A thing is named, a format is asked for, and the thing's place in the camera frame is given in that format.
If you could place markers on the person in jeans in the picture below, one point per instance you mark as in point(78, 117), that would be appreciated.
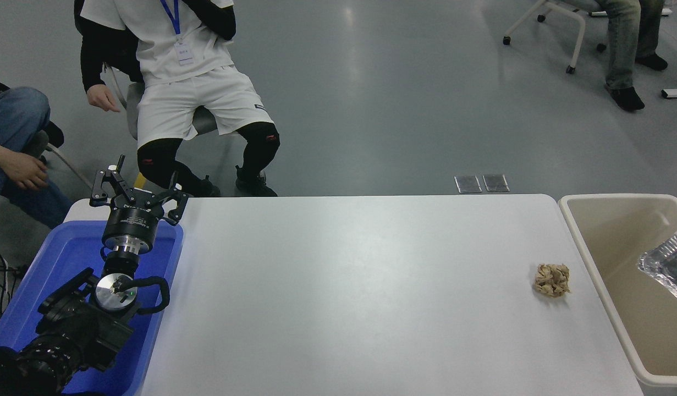
point(14, 115)

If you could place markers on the person's right hand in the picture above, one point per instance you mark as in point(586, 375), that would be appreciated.
point(103, 98)

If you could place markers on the white side table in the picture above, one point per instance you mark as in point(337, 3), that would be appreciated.
point(77, 212)

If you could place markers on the large pale plastic bin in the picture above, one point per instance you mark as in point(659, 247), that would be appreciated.
point(613, 247)

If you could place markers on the person's hand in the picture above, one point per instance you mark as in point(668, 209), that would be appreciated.
point(27, 171)

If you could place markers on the rectangular silver foil tray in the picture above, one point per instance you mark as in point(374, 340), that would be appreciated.
point(673, 264)

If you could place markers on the white bar on floor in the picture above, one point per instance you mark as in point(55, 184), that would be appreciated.
point(676, 93)

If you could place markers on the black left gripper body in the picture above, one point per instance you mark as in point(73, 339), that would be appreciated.
point(132, 223)

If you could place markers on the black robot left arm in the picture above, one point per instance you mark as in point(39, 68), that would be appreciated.
point(74, 330)

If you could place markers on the silver floor socket plate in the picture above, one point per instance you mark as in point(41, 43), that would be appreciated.
point(468, 184)
point(496, 183)

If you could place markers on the blue plastic tray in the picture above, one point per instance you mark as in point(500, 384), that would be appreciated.
point(63, 258)

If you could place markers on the white frame chair with castors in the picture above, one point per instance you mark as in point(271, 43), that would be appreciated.
point(579, 38)

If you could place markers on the person in olive trousers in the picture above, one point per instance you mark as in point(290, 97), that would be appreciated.
point(624, 38)

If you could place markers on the grey chair with metal legs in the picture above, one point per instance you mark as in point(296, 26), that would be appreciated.
point(53, 132)

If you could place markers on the crumpled tan paper ball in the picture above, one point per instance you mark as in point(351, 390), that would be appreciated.
point(552, 279)

